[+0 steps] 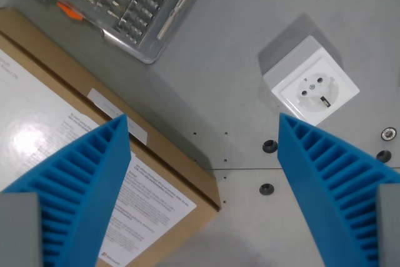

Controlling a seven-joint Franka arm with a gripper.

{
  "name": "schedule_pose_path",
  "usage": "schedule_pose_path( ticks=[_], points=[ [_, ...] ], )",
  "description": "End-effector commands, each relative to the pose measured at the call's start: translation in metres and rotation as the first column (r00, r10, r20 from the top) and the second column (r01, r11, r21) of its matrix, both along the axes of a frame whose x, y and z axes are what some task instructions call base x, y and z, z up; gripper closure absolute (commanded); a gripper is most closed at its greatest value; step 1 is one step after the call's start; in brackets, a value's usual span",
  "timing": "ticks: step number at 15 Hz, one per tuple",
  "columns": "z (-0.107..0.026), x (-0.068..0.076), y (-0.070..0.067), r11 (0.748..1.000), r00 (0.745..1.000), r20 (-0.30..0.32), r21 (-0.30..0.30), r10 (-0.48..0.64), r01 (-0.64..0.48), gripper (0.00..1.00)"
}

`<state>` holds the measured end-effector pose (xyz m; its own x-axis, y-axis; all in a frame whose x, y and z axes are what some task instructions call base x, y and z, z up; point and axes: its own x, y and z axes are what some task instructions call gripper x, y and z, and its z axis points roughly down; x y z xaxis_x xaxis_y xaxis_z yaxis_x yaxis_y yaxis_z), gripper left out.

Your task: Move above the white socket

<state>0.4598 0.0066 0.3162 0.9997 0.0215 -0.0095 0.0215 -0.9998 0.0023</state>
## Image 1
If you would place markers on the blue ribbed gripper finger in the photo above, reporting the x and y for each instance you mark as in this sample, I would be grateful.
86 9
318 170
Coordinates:
325 185
93 185

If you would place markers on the silver hex bolt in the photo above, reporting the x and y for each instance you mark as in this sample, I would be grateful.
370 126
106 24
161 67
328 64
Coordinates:
388 134

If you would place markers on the small white barcode label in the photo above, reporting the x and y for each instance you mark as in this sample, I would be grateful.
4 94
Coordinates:
106 104

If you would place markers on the brown cardboard box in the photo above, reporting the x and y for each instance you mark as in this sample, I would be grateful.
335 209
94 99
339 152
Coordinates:
175 167

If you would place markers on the white printed paper sheet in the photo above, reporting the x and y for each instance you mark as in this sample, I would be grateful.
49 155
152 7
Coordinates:
37 117

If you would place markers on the clear screwdriver bit set case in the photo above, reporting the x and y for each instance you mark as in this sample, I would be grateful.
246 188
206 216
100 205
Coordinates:
118 4

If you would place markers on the silver extension bar tool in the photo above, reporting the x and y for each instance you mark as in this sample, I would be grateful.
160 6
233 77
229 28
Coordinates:
175 13

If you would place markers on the white wall socket box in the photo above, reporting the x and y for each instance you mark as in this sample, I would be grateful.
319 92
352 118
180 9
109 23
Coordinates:
309 79

